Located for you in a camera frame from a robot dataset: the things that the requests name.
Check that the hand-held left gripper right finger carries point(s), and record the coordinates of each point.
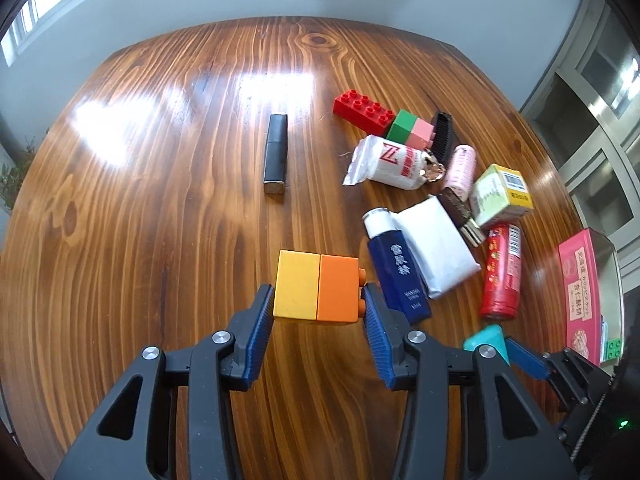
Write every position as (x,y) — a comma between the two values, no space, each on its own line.
(376,335)

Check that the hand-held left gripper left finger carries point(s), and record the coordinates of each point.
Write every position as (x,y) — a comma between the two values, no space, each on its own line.
(257,332)

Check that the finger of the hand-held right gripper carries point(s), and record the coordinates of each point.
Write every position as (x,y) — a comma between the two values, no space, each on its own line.
(525,360)

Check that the teal triangular toy block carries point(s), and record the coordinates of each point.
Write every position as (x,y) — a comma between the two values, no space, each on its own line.
(487,337)

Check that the orange toy block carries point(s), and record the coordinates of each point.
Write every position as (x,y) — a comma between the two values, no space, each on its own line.
(337,290)

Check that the yellow toy block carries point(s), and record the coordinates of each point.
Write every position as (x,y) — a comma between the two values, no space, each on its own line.
(296,285)

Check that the plain white packet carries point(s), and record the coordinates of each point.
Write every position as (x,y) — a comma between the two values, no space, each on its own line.
(437,245)

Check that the wooden desktop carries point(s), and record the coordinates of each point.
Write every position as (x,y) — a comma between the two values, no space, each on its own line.
(150,210)

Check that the dark blue bottle white cap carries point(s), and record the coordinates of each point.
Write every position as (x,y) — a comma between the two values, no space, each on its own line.
(397,265)

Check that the pink printed box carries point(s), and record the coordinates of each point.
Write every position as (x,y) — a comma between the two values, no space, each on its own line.
(580,290)

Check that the small green studded brick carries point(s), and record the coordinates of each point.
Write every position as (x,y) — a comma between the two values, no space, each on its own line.
(613,347)

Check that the red printed can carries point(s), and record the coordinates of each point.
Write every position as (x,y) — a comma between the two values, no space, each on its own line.
(502,272)

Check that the green and yellow carton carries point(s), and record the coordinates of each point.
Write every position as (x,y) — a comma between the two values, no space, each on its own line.
(500,195)

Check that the white snack packet red print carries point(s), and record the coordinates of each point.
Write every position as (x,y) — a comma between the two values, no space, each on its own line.
(387,162)

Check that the black lipstick tube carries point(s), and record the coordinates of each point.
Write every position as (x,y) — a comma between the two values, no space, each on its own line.
(276,155)

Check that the small pink bottle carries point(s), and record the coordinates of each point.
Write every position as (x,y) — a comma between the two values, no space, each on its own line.
(461,172)

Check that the pink toy block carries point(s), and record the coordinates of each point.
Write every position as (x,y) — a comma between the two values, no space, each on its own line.
(421,134)

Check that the black comb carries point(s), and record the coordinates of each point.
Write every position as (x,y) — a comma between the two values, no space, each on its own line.
(444,137)

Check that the green toy block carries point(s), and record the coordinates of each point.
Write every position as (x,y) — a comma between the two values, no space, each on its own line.
(402,127)

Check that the red studded toy brick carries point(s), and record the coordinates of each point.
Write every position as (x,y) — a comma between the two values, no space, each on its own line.
(362,110)

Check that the grey glass door cabinet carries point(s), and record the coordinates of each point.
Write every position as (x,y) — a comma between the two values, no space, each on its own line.
(595,90)

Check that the green plant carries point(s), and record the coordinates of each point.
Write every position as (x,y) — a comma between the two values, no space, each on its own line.
(15,175)

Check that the window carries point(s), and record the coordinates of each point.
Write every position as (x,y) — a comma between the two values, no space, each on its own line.
(45,5)

